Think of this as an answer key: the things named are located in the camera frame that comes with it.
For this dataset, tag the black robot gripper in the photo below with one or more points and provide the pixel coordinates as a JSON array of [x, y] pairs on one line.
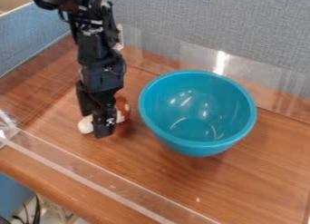
[[102, 81]]

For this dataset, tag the white brown toy mushroom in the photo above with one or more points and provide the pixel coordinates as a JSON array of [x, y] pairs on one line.
[[123, 111]]

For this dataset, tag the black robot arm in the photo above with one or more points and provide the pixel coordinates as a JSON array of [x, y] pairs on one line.
[[92, 26]]

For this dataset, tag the blue plastic bowl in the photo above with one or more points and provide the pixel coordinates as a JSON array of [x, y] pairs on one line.
[[198, 111]]

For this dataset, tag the blue partition with wooden shelf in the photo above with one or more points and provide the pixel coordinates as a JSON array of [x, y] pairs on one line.
[[28, 30]]

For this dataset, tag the clear acrylic front barrier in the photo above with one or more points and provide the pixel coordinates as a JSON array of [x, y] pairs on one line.
[[136, 198]]

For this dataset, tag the clear acrylic barrier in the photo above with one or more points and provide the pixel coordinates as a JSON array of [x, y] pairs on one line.
[[183, 55], [136, 198]]

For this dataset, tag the clear acrylic back barrier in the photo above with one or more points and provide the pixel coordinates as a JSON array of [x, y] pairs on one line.
[[183, 55]]

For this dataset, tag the clear acrylic corner bracket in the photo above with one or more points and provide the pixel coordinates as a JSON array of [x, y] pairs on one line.
[[118, 46]]

